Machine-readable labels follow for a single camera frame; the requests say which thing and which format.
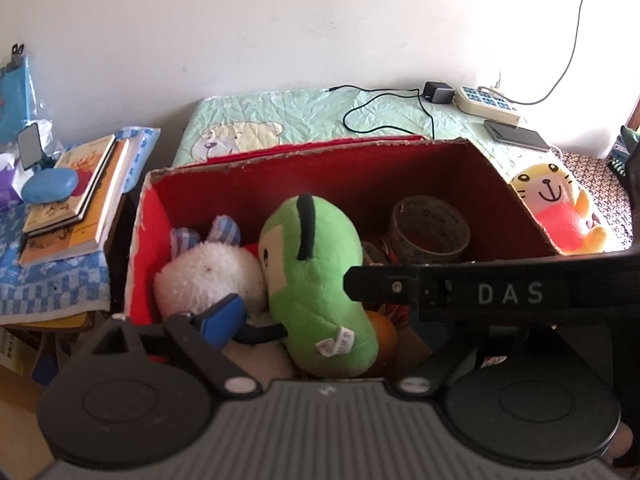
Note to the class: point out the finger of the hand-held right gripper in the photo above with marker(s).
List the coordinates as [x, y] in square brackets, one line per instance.
[385, 285]

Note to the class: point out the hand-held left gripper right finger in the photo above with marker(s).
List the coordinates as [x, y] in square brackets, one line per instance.
[432, 367]

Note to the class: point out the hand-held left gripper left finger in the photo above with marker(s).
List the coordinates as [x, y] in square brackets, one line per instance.
[220, 322]

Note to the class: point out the green plush toy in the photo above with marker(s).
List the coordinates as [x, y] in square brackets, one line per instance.
[310, 280]

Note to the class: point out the yellow plush toy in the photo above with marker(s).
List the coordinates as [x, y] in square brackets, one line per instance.
[555, 220]

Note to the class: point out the red cardboard box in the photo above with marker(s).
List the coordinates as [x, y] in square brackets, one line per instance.
[350, 175]

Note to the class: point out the white fluffy plush toy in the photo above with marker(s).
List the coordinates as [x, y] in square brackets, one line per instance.
[210, 275]

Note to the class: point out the orange ball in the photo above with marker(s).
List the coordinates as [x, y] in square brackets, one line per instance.
[382, 335]

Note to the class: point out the brown patterned blanket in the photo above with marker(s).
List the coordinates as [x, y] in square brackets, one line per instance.
[600, 185]

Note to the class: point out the dark flat phone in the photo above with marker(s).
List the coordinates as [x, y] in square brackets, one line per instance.
[515, 135]

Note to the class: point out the blue checked cloth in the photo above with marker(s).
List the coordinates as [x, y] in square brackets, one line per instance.
[60, 285]

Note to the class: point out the stack of books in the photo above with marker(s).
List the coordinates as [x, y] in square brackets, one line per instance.
[65, 245]

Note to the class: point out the dark teal cloth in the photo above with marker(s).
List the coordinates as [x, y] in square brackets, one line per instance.
[622, 152]

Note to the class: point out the white power strip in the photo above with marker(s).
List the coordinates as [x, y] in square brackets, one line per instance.
[487, 105]

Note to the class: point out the black power adapter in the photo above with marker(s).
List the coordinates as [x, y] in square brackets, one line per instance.
[437, 92]

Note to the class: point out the thin orange cover book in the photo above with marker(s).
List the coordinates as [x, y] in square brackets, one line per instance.
[85, 170]

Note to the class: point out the white charger plug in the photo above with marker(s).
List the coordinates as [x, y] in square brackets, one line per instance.
[492, 89]

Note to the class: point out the blue oval case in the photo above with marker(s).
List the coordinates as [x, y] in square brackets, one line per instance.
[50, 186]

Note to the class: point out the brown cardboard carton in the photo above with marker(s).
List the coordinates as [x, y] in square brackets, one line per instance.
[15, 410]

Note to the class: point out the purple tissue pack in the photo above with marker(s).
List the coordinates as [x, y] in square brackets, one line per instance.
[7, 185]

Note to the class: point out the blue plastic bag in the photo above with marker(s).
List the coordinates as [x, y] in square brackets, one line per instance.
[12, 100]

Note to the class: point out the black binder clip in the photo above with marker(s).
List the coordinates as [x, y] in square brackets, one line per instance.
[18, 51]

